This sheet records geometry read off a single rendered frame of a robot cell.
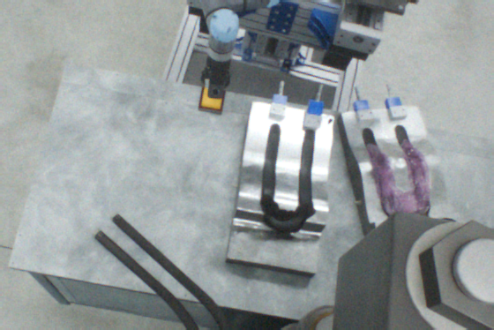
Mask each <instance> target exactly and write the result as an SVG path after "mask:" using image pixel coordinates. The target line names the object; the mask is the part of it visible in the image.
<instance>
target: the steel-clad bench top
mask: <svg viewBox="0 0 494 330"><path fill-rule="evenodd" d="M201 91H202V86H193V85H186V84H181V83H176V82H170V81H166V80H159V79H150V78H144V76H139V75H133V74H128V73H122V72H117V71H107V70H101V69H96V68H91V67H85V66H80V65H74V64H66V66H65V69H64V75H63V76H62V79H61V82H60V86H59V89H58V92H57V96H56V102H55V105H54V108H53V111H52V116H50V119H49V125H48V129H47V131H46V135H45V139H44V142H43V145H42V148H41V154H40V158H38V161H37V165H36V168H35V172H34V178H33V181H32V184H31V188H30V192H29V194H28V198H27V202H26V207H24V210H23V214H22V217H21V221H20V224H19V230H18V234H17V236H16V241H15V244H14V247H13V250H12V255H11V260H10V263H9V267H12V268H17V269H23V270H27V271H33V272H38V273H44V274H53V275H57V276H58V277H64V278H69V279H74V280H80V281H90V282H95V283H100V284H106V285H110V287H117V288H121V289H131V290H136V291H142V292H146V293H153V294H156V293H155V292H154V291H153V290H152V289H150V288H149V287H147V285H146V284H145V283H144V282H143V281H142V280H141V279H140V278H138V277H137V276H136V275H135V274H134V273H133V272H132V270H130V269H129V268H128V267H126V266H125V265H124V264H123V263H122V262H120V261H119V259H118V258H117V257H116V256H114V255H113V254H112V253H110V252H109V251H108V250H107V249H106V247H105V246H104V245H103V244H100V243H99V242H98V241H97V240H96V239H95V238H94V236H93V232H94V231H95V230H96V229H100V230H101V231H102V232H104V233H105V234H106V235H107V236H108V237H109V238H110V239H111V240H112V241H113V242H114V243H117V244H118V245H119V246H120V247H121V249H122V250H123V251H125V252H126V253H128V254H129V255H130V256H131V257H132V258H134V259H135V261H136V262H137V263H138V264H139V265H141V266H142V267H144V268H145V270H147V272H149V274H151V275H152V276H153V277H154V278H155V279H156V280H158V281H159V282H160V283H161V284H162V286H164V287H165V288H167V289H168V290H169V291H170V292H171V293H172V294H173V295H174V296H176V298H178V299H183V300H189V301H194V302H198V300H197V299H196V298H195V296H194V295H193V294H192V293H190V292H189V291H188V290H186V289H185V288H184V287H183V286H182V284H181V283H180V282H179V281H177V280H175V279H174V278H173V277H172V276H171V275H170V274H169V273H168V271H166V270H165V269H164V268H162V267H161V266H160V265H159V264H158V263H157V262H156V261H154V260H153V258H151V257H150V256H149V255H148V254H147V253H146V252H145V251H144V250H142V249H141V247H140V246H138V245H137V244H136V243H135V242H134V241H133V240H132V239H130V238H129V237H128V236H127V235H126V234H125V233H124V232H123V231H122V230H121V229H120V228H118V227H117V225H115V224H114V222H112V220H110V216H111V215H112V214H113V213H118V214H120V215H121V216H122V217H123V218H124V219H125V220H126V221H128V222H129V223H130V225H132V227H133V228H135V230H137V231H138V232H140V233H141V234H142V235H143V237H144V238H145V239H146V240H148V241H149V242H150V243H151V244H153V245H154V246H155V248H156V249H158V250H159V251H160V252H161V253H162V254H164V255H165V256H166V257H167V258H169V260H170V261H171V262H172V263H173V264H174V265H175V266H178V267H179V268H180V269H181V270H182V271H183V273H184V274H185V275H186V276H189V277H190V278H191V279H192V280H193V281H194V282H195V283H196V285H198V286H199V287H201V288H202V289H203V290H204V291H205V292H206V293H207V294H208V295H209V296H211V297H212V299H213V300H214V301H215V302H216V303H217V304H218V305H219V306H226V307H230V308H235V309H241V310H245V311H251V312H256V313H262V314H266V315H272V316H277V317H283V318H288V319H298V320H301V318H302V317H303V316H304V315H305V314H306V313H308V311H311V310H312V309H314V308H316V307H318V306H321V305H326V304H328V305H334V296H336V284H337V273H338V264H339V257H340V256H341V255H343V254H344V253H345V252H347V251H349V249H350V248H351V247H352V246H354V245H355V244H356V243H358V242H360V241H361V240H362V239H363V238H364V235H363V229H362V223H361V220H360V216H359V213H358V212H357V207H356V205H354V202H356V201H355V196H354V192H353V188H352V183H351V179H350V175H349V171H348V164H347V159H346V155H344V152H343V146H342V143H341V135H340V131H339V127H338V123H337V120H338V118H339V116H340V115H341V111H336V110H330V109H323V112H322V115H328V116H334V122H333V131H332V134H333V141H331V148H330V157H329V165H328V174H327V188H328V215H327V224H326V227H325V228H324V230H323V231H322V233H321V236H319V243H318V262H317V271H316V274H315V275H314V276H313V277H311V278H310V277H303V276H299V275H293V274H283V273H282V272H278V271H273V270H267V269H262V268H256V267H251V266H241V265H237V264H230V263H226V257H227V250H228V240H229V232H230V227H231V220H232V214H233V208H234V202H236V190H237V189H236V188H231V184H238V178H239V171H240V166H241V159H242V153H243V142H244V135H245V129H247V126H246V123H248V117H249V112H250V109H251V104H252V102H253V101H257V102H258V103H264V104H268V105H272V101H273V99H267V98H261V97H256V96H250V95H245V94H234V93H230V92H226V96H225V101H224V108H222V112H221V114H216V113H210V112H205V111H200V110H198V100H200V95H201ZM241 109H242V110H241ZM424 129H425V132H426V135H428V139H429V141H430V142H431V144H432V145H433V146H434V148H435V150H436V151H437V153H438V155H439V157H440V160H442V163H443V167H444V172H445V184H446V191H447V196H448V200H449V205H450V207H451V211H452V213H455V212H459V213H460V219H461V222H469V221H471V220H475V221H478V222H480V223H481V224H483V225H485V226H487V227H489V228H494V139H484V138H478V137H474V136H468V135H467V134H462V133H458V132H451V131H441V130H436V129H431V128H425V127H424ZM307 293H308V294H307ZM199 303H200V302H199Z"/></svg>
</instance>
